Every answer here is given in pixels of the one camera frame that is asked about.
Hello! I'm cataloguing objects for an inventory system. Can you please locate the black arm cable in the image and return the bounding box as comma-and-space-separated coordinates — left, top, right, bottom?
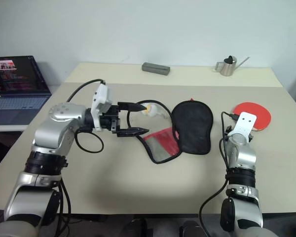
198, 111, 240, 237
59, 79, 106, 230

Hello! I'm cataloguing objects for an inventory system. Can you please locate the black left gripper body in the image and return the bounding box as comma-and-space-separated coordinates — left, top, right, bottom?
100, 104, 121, 138

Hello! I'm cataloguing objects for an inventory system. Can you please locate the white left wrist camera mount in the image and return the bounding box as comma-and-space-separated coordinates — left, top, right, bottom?
90, 83, 114, 129

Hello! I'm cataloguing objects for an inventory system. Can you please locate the dark blue open laptop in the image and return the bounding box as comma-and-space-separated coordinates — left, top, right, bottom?
0, 55, 52, 125

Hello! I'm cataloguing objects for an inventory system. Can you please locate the red table tennis paddle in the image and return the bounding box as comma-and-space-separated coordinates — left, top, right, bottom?
231, 101, 272, 131

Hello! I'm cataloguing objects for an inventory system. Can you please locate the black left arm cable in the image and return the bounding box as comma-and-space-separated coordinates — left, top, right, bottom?
59, 79, 106, 230

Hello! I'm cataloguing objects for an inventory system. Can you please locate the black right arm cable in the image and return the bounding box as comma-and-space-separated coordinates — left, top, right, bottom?
198, 111, 240, 237

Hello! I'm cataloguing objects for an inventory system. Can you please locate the red black mesh paddle case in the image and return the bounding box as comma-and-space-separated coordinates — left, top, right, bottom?
128, 98, 214, 164

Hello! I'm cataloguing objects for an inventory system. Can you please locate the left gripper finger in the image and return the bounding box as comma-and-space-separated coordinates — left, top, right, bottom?
116, 127, 150, 138
117, 101, 144, 112

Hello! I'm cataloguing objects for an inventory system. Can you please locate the grey rectangular block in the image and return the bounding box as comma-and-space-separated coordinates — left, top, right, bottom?
142, 62, 170, 77

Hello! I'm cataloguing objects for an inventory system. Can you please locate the steel watering can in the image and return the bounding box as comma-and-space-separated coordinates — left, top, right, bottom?
215, 55, 251, 77

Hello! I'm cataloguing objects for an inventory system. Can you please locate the white side table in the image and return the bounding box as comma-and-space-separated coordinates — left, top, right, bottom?
0, 85, 65, 133

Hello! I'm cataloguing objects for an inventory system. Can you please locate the dark rounded shape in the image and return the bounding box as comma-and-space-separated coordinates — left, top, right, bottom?
179, 219, 205, 237

